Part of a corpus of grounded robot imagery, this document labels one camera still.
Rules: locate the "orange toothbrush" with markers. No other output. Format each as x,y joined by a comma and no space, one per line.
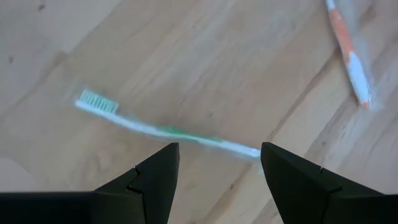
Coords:
342,37

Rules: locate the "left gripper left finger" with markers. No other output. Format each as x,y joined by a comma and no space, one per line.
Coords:
149,193

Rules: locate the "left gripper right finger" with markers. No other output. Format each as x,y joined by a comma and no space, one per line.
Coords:
298,193

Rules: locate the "green toothbrush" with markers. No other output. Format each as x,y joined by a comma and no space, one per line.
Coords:
174,133

